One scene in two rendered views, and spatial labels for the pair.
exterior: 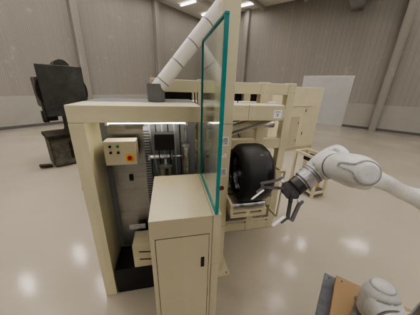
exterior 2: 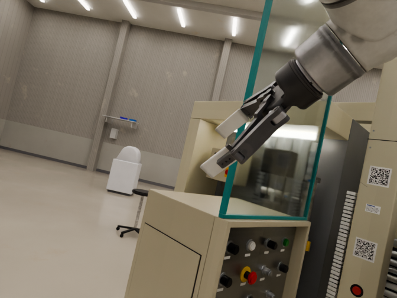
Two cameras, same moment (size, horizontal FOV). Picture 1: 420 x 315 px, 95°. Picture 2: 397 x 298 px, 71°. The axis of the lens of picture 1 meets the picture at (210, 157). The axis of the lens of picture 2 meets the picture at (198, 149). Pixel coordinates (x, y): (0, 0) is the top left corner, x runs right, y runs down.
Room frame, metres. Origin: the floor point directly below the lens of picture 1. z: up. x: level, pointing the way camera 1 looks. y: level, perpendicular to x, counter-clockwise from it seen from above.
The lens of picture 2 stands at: (0.40, -0.67, 1.41)
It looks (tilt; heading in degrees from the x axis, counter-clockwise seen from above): 2 degrees up; 59
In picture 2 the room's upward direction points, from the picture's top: 13 degrees clockwise
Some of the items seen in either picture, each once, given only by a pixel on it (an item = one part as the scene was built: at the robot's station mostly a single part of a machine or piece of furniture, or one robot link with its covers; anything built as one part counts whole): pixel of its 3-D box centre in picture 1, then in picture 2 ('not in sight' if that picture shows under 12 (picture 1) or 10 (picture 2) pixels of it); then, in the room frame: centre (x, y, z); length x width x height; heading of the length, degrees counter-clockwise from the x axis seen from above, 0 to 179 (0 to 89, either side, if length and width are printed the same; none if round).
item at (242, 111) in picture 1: (250, 111); not in sight; (2.03, -0.40, 1.71); 0.61 x 0.25 x 0.15; 102
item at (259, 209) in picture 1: (247, 209); not in sight; (1.57, -0.38, 0.83); 0.36 x 0.09 x 0.06; 102
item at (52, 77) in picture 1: (59, 114); not in sight; (4.55, 3.56, 1.19); 1.25 x 1.12 x 2.38; 145
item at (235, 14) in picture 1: (220, 166); (370, 240); (1.63, -0.10, 1.25); 0.13 x 0.13 x 2.50; 12
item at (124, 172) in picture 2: not in sight; (126, 169); (2.95, 7.32, 0.70); 0.79 x 0.64 x 1.39; 145
